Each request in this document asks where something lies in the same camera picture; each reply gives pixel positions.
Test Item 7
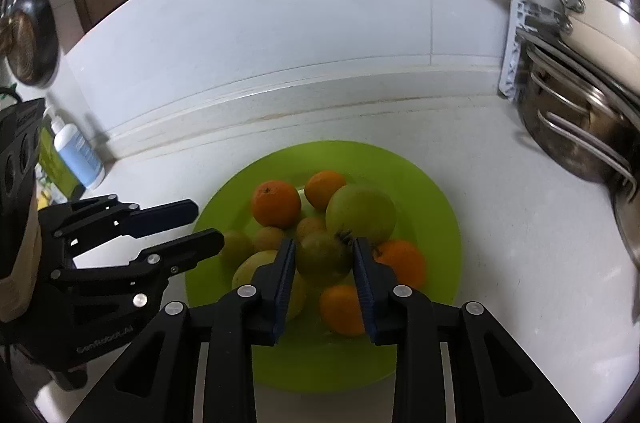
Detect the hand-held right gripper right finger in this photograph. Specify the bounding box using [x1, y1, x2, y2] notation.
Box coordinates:
[352, 237, 583, 423]

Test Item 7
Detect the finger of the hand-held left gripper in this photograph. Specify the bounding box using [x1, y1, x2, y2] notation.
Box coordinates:
[50, 228, 226, 291]
[37, 195, 199, 249]

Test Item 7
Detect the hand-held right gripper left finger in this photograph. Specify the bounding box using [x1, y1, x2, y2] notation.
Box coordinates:
[67, 237, 297, 423]

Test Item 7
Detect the orange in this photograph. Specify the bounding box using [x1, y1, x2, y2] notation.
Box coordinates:
[375, 239, 427, 291]
[251, 180, 302, 230]
[305, 170, 347, 211]
[320, 284, 368, 336]

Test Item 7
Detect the green tangerine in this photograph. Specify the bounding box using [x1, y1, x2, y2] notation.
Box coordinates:
[296, 230, 355, 288]

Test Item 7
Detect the green plate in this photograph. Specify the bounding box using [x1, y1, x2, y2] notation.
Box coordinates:
[185, 140, 462, 394]

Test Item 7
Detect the small yellowish citrus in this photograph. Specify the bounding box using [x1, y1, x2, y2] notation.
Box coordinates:
[220, 230, 255, 268]
[252, 225, 288, 254]
[296, 215, 328, 244]

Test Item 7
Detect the yellow green citrus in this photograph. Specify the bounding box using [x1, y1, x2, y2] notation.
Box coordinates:
[231, 250, 309, 323]

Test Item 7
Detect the large green citrus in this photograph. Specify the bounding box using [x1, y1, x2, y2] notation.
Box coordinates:
[325, 183, 397, 246]

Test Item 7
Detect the white pump bottle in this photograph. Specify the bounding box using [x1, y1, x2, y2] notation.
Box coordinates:
[44, 105, 106, 191]

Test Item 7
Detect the green packet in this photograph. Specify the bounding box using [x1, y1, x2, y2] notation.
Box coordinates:
[37, 128, 86, 198]

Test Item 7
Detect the black hanging pan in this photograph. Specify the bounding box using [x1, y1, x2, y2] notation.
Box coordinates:
[0, 0, 58, 86]

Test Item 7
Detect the steel pot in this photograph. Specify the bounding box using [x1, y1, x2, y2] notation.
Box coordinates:
[517, 48, 636, 184]
[612, 188, 640, 269]

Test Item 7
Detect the white dish rack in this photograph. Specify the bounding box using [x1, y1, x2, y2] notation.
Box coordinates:
[498, 0, 573, 104]

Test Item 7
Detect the cream frying pan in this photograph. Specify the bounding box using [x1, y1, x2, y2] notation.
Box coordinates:
[454, 0, 640, 104]

